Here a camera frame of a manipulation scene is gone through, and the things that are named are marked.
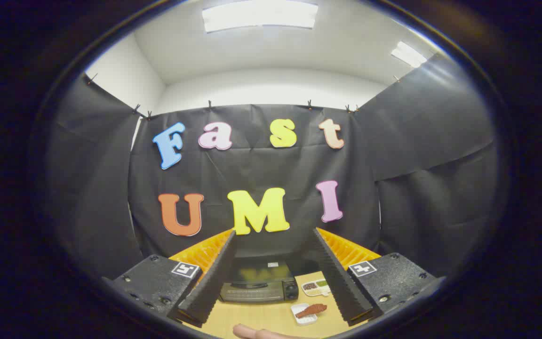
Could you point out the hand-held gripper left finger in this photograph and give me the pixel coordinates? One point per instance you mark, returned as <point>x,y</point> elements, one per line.
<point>214,282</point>

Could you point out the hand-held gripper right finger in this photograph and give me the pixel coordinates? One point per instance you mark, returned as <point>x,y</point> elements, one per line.
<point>341,282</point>

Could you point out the red meat slice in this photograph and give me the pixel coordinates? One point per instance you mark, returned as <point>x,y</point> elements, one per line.
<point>312,310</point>

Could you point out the black toaster oven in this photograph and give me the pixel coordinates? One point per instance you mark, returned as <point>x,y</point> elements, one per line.
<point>261,292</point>

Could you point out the white divided bean dish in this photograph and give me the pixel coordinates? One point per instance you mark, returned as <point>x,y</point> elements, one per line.
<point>315,289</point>

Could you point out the white rectangular tray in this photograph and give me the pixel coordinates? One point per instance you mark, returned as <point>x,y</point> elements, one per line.
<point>305,320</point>

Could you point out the black backdrop cloth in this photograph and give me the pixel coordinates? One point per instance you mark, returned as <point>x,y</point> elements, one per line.
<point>252,165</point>

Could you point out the small ceiling light panel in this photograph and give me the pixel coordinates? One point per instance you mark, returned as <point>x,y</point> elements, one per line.
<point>408,55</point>

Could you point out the large ceiling light panel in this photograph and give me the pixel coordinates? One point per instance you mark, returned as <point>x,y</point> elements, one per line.
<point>259,15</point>

